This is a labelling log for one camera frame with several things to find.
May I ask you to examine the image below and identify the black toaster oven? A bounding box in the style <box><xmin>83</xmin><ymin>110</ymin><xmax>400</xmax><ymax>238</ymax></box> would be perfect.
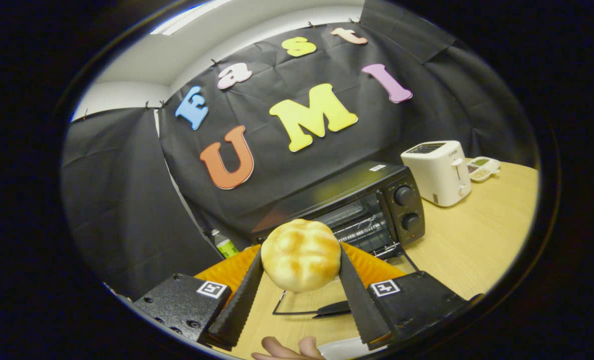
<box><xmin>251</xmin><ymin>161</ymin><xmax>426</xmax><ymax>319</ymax></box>

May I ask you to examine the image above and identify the white square plate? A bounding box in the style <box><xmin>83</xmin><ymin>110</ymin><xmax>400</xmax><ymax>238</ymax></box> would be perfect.
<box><xmin>319</xmin><ymin>337</ymin><xmax>377</xmax><ymax>360</ymax></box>

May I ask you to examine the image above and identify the black backdrop cloth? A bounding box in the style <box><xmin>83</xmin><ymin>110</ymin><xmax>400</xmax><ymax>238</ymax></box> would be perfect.
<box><xmin>61</xmin><ymin>0</ymin><xmax>537</xmax><ymax>301</ymax></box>

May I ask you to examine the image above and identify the green label plastic bottle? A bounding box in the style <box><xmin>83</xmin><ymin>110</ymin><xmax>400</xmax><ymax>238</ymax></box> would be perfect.
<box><xmin>212</xmin><ymin>229</ymin><xmax>240</xmax><ymax>259</ymax></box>

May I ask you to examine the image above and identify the white pop-up toaster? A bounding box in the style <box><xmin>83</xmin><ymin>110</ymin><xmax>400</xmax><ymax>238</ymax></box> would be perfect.
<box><xmin>401</xmin><ymin>140</ymin><xmax>472</xmax><ymax>208</ymax></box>

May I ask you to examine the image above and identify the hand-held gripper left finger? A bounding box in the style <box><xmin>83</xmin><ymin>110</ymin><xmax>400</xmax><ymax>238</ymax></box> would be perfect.
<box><xmin>134</xmin><ymin>244</ymin><xmax>263</xmax><ymax>351</ymax></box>

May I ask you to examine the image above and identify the round golden bread bun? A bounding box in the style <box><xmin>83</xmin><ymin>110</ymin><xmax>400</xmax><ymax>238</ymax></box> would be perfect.
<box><xmin>261</xmin><ymin>218</ymin><xmax>342</xmax><ymax>293</ymax></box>

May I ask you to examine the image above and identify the divided white snack dish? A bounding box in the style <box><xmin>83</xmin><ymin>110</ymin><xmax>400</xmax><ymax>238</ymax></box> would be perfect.
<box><xmin>467</xmin><ymin>156</ymin><xmax>501</xmax><ymax>183</ymax></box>

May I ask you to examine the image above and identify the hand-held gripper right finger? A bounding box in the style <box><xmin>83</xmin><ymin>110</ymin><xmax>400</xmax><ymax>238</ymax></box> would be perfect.
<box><xmin>339</xmin><ymin>242</ymin><xmax>470</xmax><ymax>351</ymax></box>

